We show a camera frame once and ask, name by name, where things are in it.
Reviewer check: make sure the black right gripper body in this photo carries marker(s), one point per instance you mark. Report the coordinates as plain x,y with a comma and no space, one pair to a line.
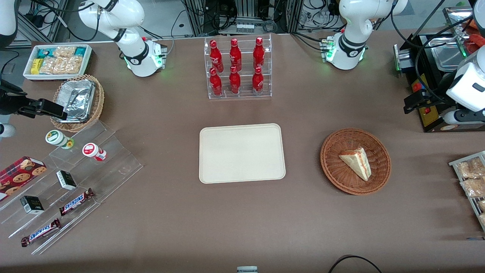
8,104

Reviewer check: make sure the triangular sandwich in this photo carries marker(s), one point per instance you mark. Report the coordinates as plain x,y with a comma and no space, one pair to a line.
358,161

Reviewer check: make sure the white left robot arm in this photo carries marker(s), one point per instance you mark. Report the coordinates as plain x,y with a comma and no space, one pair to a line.
352,22

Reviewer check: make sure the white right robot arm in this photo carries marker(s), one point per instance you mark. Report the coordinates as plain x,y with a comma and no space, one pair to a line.
132,22

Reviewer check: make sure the light tan wicker basket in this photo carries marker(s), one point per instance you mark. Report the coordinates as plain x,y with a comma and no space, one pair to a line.
99,102

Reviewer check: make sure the brown wicker basket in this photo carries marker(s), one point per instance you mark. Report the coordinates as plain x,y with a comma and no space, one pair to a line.
341,174

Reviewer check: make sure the beige plastic tray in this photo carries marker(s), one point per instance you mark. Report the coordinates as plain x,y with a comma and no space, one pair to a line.
242,153

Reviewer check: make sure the black food warmer appliance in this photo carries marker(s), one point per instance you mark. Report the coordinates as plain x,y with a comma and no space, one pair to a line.
428,117

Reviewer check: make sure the aluminium foil container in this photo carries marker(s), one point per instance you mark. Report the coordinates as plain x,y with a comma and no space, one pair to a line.
77,100

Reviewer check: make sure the green label yogurt cup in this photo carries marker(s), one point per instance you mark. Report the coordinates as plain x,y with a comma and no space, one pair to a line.
56,138

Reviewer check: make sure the white rectangular snack bin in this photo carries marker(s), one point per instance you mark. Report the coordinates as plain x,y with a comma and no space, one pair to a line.
27,74

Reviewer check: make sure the yellow snack packet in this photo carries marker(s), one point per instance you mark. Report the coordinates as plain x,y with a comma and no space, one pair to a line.
36,66

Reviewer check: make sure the steel warmer pan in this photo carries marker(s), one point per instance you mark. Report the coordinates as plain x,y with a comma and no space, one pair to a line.
447,55

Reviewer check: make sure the large clear nut bag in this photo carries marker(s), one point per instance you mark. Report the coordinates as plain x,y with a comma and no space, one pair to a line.
62,65

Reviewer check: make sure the red sausage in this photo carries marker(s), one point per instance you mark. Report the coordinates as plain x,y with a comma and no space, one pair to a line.
474,23
478,42

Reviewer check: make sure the red label yogurt cup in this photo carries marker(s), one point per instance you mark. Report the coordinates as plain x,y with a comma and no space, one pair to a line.
91,150

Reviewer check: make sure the teal snack packet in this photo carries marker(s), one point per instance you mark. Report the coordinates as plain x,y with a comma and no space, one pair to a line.
80,51
44,53

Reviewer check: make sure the small clear nut bag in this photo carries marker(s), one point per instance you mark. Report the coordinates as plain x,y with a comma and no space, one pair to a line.
64,51

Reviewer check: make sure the red cookie box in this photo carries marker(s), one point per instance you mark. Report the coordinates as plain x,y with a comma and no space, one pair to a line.
19,176

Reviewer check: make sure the small black box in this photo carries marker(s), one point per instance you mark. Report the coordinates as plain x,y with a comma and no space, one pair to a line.
32,205
66,180

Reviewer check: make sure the clear bag of snacks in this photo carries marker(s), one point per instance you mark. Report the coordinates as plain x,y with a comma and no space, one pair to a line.
470,168
482,220
473,187
482,205

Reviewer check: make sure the clear acrylic step shelf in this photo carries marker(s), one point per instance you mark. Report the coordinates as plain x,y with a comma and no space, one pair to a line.
113,167

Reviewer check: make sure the snickers chocolate bar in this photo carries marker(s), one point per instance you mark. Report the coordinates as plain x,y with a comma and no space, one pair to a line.
75,202
41,232

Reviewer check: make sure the red cola bottle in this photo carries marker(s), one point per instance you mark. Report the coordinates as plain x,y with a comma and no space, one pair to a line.
258,81
235,81
258,53
215,83
216,57
235,55

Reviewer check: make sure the clear acrylic bottle rack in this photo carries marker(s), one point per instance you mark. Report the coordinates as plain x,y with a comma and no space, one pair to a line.
238,94

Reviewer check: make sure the white power strip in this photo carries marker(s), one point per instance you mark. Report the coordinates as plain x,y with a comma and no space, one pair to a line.
250,27

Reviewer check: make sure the small grey box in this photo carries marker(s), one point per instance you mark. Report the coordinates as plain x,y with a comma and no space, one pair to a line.
247,269

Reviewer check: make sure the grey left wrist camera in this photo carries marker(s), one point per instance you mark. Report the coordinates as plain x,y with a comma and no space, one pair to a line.
464,116

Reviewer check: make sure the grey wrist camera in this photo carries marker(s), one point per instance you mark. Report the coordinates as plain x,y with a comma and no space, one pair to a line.
464,116
5,130

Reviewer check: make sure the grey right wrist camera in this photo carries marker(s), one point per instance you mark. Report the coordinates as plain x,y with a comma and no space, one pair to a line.
5,130

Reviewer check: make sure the aluminium frame rack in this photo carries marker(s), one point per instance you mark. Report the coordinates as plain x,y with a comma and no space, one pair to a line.
246,9

